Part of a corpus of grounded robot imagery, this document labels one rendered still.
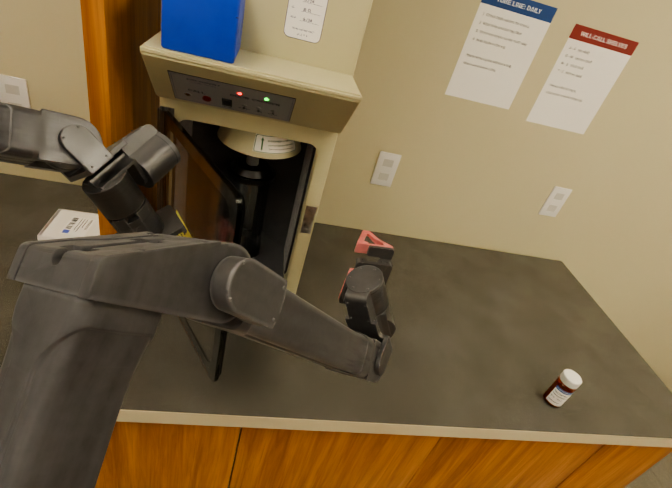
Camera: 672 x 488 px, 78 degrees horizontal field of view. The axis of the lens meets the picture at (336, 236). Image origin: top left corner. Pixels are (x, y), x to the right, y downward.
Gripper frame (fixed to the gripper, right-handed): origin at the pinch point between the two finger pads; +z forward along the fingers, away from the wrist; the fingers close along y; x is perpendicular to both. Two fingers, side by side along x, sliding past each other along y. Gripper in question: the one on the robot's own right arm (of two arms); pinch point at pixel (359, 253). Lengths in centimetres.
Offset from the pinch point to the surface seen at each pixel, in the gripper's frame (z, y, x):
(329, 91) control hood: 0.8, 29.2, 12.8
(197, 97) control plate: 7.7, 21.8, 32.7
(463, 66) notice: 55, 27, -31
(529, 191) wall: 53, -6, -70
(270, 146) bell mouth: 14.3, 12.4, 19.6
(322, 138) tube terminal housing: 12.0, 16.9, 10.4
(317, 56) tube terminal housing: 12.3, 31.1, 14.3
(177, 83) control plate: 5.4, 24.2, 35.4
